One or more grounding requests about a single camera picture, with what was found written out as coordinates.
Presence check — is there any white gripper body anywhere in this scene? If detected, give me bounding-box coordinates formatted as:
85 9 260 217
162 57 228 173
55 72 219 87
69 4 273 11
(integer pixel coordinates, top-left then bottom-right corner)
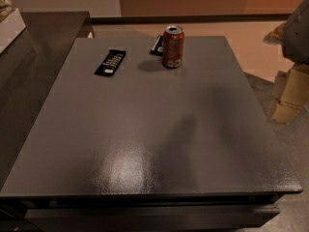
282 0 309 64

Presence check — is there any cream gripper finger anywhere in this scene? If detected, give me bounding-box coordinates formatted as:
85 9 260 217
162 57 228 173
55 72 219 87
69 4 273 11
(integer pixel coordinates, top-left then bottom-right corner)
267 64 309 124

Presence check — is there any red coke can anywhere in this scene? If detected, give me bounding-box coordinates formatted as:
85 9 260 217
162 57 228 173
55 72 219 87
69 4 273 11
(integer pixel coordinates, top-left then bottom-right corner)
162 25 184 69

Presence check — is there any black rxbar chocolate wrapper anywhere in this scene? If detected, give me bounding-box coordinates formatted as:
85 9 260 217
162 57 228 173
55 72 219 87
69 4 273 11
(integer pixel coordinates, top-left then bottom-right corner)
95 49 126 76

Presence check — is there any white box on counter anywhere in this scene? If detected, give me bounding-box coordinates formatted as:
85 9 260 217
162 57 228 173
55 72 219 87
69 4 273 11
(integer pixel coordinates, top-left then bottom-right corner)
0 9 26 54

